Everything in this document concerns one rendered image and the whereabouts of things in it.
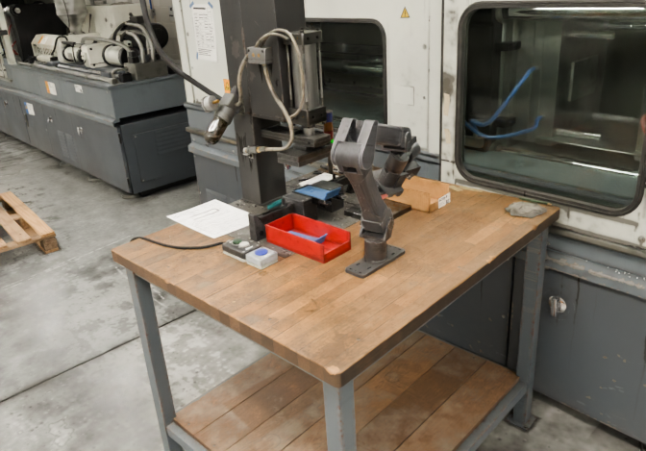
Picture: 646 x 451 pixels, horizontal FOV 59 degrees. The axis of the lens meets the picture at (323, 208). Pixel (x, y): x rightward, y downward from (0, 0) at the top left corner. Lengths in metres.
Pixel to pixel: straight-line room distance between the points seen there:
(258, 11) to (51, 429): 1.88
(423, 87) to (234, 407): 1.42
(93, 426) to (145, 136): 2.82
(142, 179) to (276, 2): 3.36
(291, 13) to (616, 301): 1.42
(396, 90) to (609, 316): 1.17
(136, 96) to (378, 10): 2.84
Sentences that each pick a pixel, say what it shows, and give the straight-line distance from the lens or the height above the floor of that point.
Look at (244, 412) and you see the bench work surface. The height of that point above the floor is 0.22.
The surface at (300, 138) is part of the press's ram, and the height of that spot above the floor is 1.18.
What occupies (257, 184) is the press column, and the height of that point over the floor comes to 0.98.
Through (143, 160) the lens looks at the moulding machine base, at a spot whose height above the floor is 0.34.
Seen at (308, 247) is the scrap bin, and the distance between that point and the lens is 1.69.
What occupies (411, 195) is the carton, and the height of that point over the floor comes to 0.95.
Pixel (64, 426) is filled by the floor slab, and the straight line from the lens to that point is 2.77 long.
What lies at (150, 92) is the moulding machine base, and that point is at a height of 0.86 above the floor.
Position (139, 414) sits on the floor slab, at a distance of 2.69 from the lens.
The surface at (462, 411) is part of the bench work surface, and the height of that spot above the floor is 0.22.
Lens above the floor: 1.67
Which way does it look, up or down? 22 degrees down
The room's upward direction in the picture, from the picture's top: 4 degrees counter-clockwise
